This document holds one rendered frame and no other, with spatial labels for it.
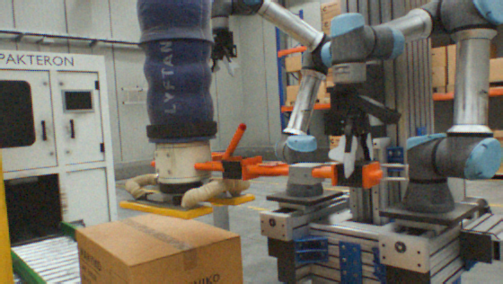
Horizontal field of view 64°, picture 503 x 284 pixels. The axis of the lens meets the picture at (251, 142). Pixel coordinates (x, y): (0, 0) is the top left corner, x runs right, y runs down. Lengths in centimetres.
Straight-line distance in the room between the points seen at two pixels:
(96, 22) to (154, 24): 982
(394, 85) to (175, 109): 80
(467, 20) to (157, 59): 88
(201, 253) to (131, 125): 979
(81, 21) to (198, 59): 973
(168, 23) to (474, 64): 86
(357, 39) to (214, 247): 82
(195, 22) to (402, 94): 77
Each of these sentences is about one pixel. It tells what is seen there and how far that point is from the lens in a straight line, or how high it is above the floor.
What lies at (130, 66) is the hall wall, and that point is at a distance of 1123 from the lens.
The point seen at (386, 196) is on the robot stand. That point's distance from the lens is 154.
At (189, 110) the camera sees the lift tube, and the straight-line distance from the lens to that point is 121.
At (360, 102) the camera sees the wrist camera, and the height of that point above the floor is 137.
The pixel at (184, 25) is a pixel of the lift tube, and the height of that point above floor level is 164.
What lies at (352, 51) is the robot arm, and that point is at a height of 148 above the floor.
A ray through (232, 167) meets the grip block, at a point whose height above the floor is 122.
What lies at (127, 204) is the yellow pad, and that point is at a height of 111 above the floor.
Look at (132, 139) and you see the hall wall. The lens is 1108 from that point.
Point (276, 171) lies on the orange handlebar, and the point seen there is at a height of 121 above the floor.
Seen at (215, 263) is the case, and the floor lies 88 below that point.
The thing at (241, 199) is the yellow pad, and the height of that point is 110.
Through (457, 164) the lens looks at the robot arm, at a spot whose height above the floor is 119.
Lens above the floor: 135
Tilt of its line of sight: 3 degrees down
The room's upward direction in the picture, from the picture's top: 4 degrees counter-clockwise
